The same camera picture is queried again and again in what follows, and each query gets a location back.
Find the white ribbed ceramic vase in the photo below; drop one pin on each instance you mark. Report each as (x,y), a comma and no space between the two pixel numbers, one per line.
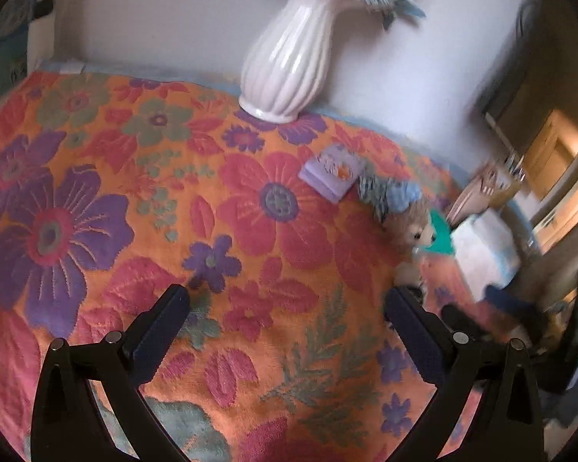
(287,66)

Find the small beige handbag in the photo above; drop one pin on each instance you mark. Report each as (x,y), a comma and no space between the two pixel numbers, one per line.
(475,197)

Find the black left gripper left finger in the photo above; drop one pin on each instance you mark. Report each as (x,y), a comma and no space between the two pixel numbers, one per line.
(67,424)

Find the blue white tissue pack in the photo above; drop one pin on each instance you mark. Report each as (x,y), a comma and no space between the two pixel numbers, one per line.
(485,252)

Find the floral orange table cloth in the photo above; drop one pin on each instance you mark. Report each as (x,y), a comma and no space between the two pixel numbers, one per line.
(113,188)

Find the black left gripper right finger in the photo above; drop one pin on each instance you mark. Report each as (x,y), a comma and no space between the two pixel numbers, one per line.
(507,425)

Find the black wall television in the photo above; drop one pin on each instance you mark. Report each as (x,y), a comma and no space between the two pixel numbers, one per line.
(538,75)

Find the purple wet wipes pack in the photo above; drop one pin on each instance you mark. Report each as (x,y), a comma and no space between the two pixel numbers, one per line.
(332,172)

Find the brown pen holder box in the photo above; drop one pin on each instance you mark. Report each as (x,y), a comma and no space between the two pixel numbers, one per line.
(509,177)

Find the green soft cloth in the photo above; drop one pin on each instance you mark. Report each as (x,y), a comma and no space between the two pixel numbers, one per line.
(442,244)

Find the brown plush toy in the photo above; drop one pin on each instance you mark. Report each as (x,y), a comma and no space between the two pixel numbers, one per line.
(409,231)

